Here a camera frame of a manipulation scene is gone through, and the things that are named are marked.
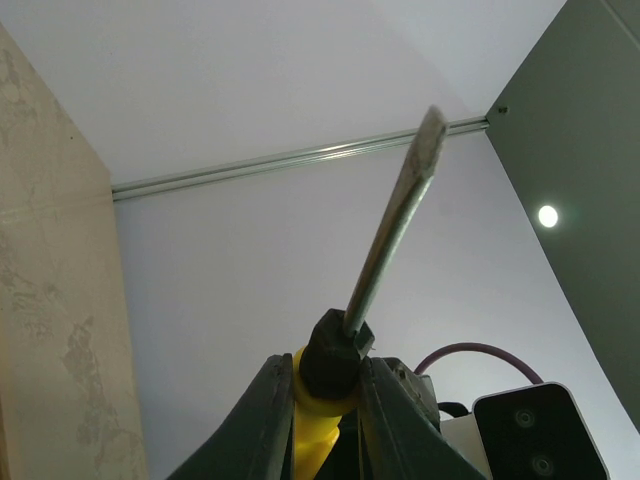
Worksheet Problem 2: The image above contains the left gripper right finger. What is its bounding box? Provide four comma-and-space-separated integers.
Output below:
358, 358, 484, 479

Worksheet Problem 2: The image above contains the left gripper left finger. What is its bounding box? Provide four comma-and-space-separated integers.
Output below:
169, 354, 294, 480

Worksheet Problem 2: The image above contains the yellow handled screwdriver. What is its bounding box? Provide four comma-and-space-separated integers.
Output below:
293, 105, 449, 479

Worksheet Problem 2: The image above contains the round ceiling light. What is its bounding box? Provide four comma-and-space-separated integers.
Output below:
537, 205, 559, 228

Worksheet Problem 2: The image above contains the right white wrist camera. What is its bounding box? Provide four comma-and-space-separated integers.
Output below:
441, 382, 610, 479

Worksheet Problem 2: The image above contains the right aluminium corner post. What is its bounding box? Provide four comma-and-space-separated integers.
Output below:
111, 115, 490, 202

